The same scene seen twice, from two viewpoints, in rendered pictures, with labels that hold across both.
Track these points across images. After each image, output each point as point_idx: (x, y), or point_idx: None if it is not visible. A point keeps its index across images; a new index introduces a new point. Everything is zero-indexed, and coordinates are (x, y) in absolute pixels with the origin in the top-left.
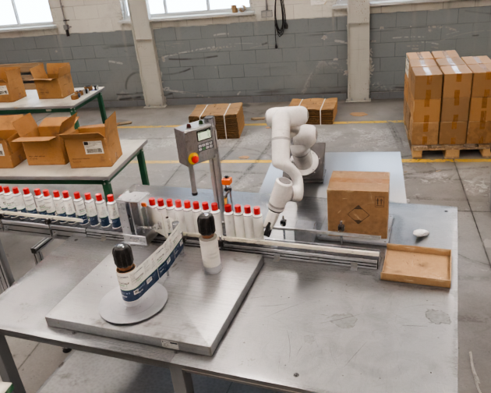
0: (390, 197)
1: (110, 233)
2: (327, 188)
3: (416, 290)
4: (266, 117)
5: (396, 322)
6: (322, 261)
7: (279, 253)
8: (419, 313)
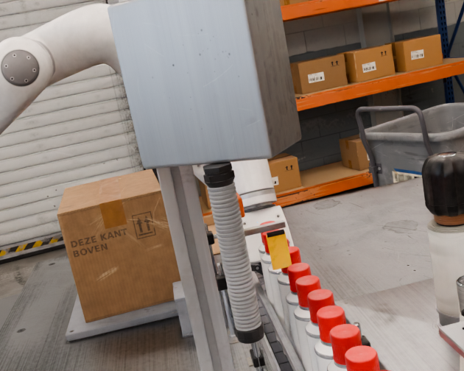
0: None
1: None
2: (155, 191)
3: (286, 221)
4: (35, 57)
5: (363, 210)
6: None
7: None
8: (331, 209)
